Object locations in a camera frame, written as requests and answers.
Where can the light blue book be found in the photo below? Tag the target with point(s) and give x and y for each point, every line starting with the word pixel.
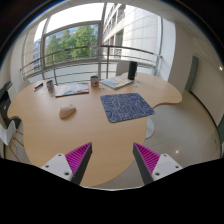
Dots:
pixel 115 82

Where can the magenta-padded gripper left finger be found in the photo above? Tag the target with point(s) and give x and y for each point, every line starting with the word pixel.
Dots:
pixel 77 159

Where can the black cylindrical speaker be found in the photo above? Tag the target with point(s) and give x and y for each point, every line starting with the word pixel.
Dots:
pixel 132 70

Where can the red and grey magazine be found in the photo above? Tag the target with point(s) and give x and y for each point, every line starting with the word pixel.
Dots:
pixel 71 89

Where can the metal window railing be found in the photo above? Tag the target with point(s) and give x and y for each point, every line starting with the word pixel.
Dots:
pixel 108 58

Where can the black marker pen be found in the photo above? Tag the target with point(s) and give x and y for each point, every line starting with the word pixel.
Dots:
pixel 38 86

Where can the white chair with tall backrest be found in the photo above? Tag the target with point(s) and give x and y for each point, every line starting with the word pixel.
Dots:
pixel 121 68

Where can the black printer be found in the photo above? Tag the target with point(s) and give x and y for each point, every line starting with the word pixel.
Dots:
pixel 4 103

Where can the beige computer mouse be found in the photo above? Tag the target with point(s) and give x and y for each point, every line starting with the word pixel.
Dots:
pixel 67 111

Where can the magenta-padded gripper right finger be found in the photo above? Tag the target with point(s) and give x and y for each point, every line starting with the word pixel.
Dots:
pixel 148 159

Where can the grey door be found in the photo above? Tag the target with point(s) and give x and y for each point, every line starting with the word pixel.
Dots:
pixel 192 74

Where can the white plastic chair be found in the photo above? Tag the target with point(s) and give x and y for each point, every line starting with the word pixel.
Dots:
pixel 7 133

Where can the white and blue can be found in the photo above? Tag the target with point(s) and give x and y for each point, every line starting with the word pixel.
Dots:
pixel 50 86

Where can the blue patterned mouse pad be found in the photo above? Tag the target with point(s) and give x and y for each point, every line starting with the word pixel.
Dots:
pixel 126 106

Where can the white chair with low backrest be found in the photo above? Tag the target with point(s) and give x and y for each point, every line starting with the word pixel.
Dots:
pixel 24 85

